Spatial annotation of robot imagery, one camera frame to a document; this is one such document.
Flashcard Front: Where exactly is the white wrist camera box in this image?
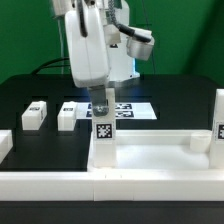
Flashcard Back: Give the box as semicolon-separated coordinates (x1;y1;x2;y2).
126;28;155;61

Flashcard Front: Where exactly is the fiducial marker sheet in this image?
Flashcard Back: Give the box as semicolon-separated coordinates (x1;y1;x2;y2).
76;102;157;120

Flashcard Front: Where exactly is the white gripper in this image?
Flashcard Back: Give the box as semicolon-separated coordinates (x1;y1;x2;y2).
65;3;110;117

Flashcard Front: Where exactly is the white block left edge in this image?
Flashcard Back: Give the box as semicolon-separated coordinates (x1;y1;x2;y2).
0;130;13;164

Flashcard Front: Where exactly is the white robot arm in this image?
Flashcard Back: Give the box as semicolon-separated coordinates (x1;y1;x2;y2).
50;0;134;117

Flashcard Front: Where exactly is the white front barrier wall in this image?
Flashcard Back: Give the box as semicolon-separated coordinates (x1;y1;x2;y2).
0;171;224;201

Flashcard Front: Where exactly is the white thin cable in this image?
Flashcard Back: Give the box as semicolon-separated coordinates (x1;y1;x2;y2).
57;16;66;75

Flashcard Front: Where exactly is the white desk top tray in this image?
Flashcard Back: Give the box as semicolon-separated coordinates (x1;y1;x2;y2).
87;130;224;171

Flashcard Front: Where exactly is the black cable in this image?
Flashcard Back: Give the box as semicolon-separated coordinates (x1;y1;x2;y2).
30;57;72;76

